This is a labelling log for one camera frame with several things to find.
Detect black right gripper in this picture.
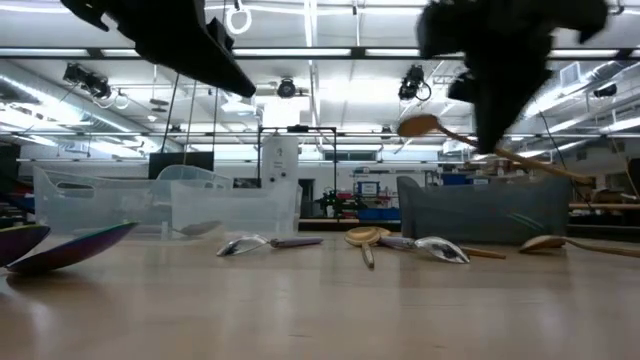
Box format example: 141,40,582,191
417,0,609,154

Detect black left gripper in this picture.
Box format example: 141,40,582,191
59,0,257,99

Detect gold spoon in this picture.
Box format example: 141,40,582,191
397,113,594,185
518,234,640,260
372,226,507,260
344,227,384,270

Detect iridescent blue spoon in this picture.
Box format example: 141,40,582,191
0,223,52,269
5,221,141,275
505,211,547,232

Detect silver spoon lavender handle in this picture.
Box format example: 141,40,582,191
172,219,224,238
379,235,471,265
216,233,325,258

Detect round black lamp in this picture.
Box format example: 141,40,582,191
276,77,298,100

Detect blue box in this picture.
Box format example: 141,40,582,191
441,172,475,187

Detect black monitor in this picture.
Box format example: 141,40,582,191
148,151,216,180

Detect dark gray plastic bin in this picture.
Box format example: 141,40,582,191
397,174,575,246

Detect white cabinet machine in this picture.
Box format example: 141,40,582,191
260,134,300,194

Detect wooden workbench top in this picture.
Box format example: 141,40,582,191
568,201,640,212

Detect small lit screen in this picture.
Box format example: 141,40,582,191
356,179,381,198

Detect clear plastic container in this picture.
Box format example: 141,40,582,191
32,164,234,239
169,178,304,239

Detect blue storage bins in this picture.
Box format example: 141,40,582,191
357,207,401,222

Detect black overhead camera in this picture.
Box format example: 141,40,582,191
62,62,114,100
397,63,432,102

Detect black frame stand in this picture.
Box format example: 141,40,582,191
256,124,339,204

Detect black aluminium table frame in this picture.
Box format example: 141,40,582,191
0,46,640,60

